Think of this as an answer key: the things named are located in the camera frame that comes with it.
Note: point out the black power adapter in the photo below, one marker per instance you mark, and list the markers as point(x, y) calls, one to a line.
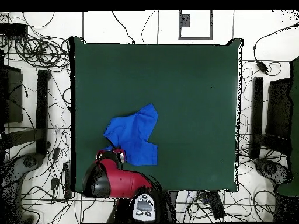
point(262, 66)

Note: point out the grey square floor frame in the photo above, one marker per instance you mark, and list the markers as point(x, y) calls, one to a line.
point(195, 38)

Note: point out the dark green table cloth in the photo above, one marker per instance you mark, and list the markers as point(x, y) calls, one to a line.
point(186, 93)

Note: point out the green cloth sheet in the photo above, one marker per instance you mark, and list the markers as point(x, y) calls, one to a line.
point(294, 116)

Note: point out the small grey square plate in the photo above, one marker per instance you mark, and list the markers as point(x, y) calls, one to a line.
point(185, 20)

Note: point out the black box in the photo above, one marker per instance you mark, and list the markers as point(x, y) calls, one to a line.
point(279, 109)
point(14, 98)

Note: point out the small black plug adapter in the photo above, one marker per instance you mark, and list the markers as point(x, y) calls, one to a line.
point(55, 183)

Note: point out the black stand bar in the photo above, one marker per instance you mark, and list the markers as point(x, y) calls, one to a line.
point(257, 112)
point(42, 112)

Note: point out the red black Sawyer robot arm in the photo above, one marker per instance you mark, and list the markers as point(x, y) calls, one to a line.
point(121, 184)

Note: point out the flat black device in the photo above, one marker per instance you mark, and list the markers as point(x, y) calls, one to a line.
point(12, 29)

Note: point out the narrow black power strip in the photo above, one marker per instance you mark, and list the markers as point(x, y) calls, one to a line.
point(67, 179)

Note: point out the blue shirt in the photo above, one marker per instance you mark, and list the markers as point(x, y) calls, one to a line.
point(133, 135)

